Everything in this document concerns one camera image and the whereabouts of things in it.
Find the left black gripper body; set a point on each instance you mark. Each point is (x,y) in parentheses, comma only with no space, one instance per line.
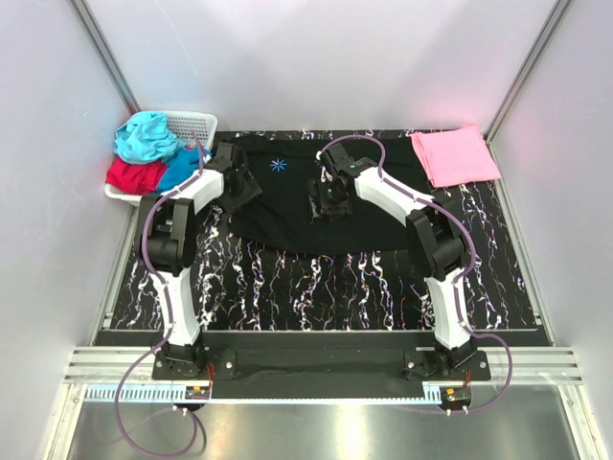
(245,191)

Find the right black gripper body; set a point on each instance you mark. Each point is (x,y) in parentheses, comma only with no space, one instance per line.
(331,202)

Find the black t shirt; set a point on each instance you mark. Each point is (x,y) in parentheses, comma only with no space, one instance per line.
(287,218)

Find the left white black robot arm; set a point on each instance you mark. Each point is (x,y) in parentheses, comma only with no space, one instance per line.
(166,241)

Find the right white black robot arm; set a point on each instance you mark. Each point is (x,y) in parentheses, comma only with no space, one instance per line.
(437,243)

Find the white plastic basket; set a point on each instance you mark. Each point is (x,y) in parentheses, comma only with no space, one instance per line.
(196,129)

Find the black marble pattern mat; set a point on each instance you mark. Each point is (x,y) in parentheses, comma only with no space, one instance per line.
(269,268)

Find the red t shirt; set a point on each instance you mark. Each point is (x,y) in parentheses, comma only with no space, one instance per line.
(135,179)

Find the light blue t shirt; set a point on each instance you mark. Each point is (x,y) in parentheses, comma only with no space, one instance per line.
(145,137)

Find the folded pink t shirt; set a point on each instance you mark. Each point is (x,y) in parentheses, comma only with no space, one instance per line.
(455,157)

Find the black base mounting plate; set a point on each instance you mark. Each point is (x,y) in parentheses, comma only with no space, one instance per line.
(318,367)

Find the left orange connector box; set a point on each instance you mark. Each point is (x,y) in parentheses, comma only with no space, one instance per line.
(198,392)

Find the orange connector box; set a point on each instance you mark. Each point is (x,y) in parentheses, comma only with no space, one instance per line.
(198,392)
(456,398)

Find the right orange connector box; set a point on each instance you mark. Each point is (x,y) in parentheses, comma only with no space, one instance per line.
(456,398)

